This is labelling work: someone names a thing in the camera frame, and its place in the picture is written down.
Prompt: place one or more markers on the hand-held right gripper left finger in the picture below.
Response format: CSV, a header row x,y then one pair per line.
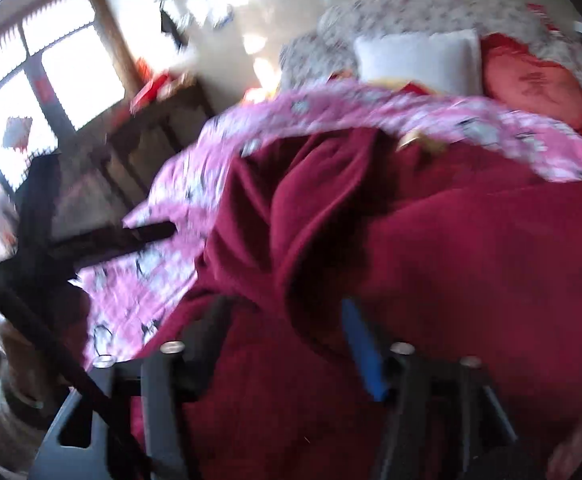
x,y
164,410

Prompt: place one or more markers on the red box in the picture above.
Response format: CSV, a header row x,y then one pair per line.
x,y
158,87

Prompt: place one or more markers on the red paper window decoration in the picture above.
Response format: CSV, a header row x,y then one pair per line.
x,y
17,132

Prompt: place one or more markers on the maroon fleece garment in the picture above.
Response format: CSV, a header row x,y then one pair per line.
x,y
421,240

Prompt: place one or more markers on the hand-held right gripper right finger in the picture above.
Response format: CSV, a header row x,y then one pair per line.
x,y
364,350

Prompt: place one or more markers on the black wall fixture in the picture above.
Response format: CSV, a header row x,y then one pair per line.
x,y
173,22

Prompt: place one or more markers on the window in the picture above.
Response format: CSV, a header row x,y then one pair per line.
x,y
61,70

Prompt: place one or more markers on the white pillow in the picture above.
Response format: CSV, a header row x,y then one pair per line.
x,y
421,60

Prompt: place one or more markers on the floral quilt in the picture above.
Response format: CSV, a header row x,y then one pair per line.
x,y
421,10

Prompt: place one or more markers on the red pillow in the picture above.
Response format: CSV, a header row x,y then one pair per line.
x,y
536,90

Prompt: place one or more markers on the wooden cabinet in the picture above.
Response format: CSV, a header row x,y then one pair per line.
x,y
156,135

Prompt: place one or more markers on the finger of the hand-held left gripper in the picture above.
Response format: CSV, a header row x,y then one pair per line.
x,y
136,232
121,251

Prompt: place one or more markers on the pink printed bedsheet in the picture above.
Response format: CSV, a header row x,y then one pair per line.
x,y
321,110

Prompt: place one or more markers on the person's left forearm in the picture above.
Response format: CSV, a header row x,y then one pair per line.
x,y
6,410

